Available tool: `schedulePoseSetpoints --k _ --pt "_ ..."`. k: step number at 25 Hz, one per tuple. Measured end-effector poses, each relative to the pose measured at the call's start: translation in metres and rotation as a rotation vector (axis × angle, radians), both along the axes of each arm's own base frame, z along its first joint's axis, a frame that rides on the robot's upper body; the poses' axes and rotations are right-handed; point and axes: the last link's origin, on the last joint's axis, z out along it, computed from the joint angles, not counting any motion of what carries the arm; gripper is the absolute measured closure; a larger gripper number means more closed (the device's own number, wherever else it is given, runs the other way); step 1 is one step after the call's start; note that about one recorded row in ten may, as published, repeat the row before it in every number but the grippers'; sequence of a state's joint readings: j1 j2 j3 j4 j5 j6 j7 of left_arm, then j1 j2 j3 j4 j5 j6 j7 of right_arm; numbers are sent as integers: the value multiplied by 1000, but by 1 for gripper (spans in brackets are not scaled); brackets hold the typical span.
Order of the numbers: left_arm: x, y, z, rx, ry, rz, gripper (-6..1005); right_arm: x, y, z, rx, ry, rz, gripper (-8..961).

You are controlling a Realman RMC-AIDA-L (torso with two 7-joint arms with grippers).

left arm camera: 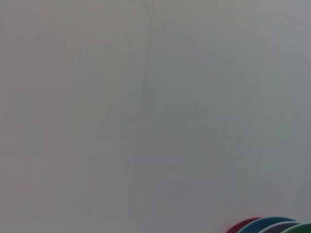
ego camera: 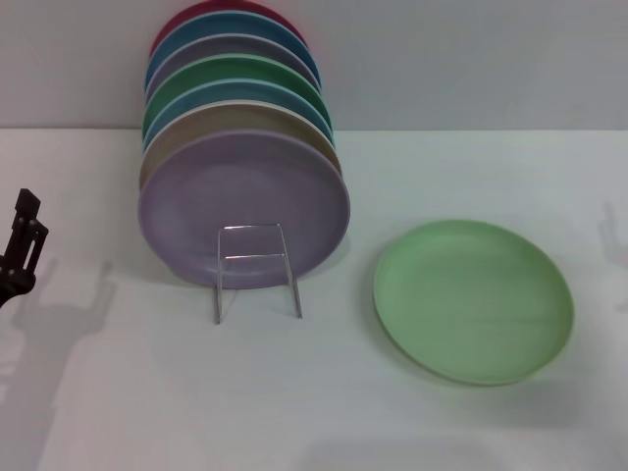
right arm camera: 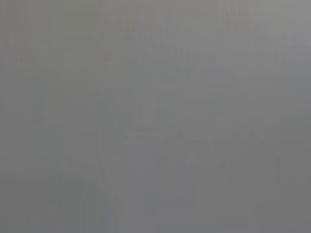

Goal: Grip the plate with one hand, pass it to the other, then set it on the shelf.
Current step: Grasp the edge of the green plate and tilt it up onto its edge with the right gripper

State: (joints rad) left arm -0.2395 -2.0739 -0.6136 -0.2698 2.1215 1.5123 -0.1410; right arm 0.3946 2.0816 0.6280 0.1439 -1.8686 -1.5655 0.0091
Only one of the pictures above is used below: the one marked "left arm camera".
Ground grey lavender plate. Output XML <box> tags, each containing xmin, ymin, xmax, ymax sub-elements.
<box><xmin>259</xmin><ymin>221</ymin><xmax>309</xmax><ymax>233</ymax></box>

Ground crimson plate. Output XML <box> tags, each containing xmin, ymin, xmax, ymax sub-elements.
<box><xmin>225</xmin><ymin>216</ymin><xmax>264</xmax><ymax>233</ymax></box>

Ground teal blue plate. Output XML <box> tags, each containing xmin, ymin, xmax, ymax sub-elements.
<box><xmin>239</xmin><ymin>216</ymin><xmax>301</xmax><ymax>233</ymax></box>

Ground dark green plate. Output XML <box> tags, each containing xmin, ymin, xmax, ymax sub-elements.
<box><xmin>281</xmin><ymin>222</ymin><xmax>311</xmax><ymax>233</ymax></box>

